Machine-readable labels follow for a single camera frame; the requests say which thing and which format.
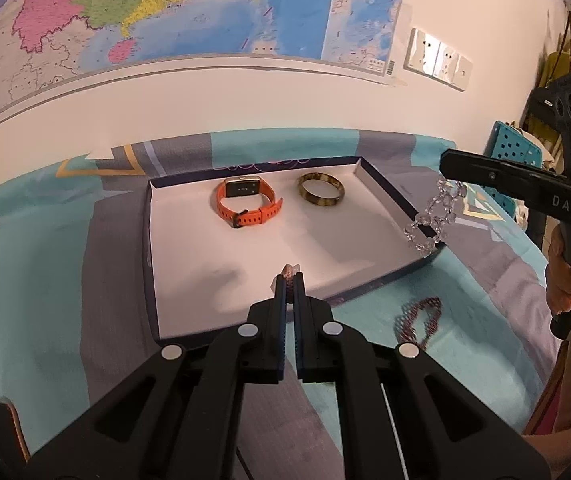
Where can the blue perforated plastic basket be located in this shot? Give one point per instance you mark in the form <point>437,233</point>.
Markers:
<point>507,142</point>

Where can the teal and grey bedspread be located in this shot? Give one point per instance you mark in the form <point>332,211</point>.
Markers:
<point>74,321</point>

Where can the pink crystal hair clip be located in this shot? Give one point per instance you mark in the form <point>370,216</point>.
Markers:
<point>290,274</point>

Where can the wall map poster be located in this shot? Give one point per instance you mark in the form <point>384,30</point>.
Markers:
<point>44,42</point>

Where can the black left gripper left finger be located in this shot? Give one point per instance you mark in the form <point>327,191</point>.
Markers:
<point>177,415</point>

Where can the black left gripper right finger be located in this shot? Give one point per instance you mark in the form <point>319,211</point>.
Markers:
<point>402,415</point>

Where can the tortoiseshell bangle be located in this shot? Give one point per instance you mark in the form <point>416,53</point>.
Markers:
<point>321,189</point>

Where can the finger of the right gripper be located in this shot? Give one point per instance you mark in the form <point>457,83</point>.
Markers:
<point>533,185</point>

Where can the white wall socket panel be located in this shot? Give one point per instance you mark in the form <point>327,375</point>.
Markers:
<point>433,58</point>

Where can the dark blue jewelry tray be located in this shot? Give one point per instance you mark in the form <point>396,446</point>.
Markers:
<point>201,274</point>

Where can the person's right hand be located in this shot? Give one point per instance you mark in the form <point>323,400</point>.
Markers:
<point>558,276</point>

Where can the orange smart watch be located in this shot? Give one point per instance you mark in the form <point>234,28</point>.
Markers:
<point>247,201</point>

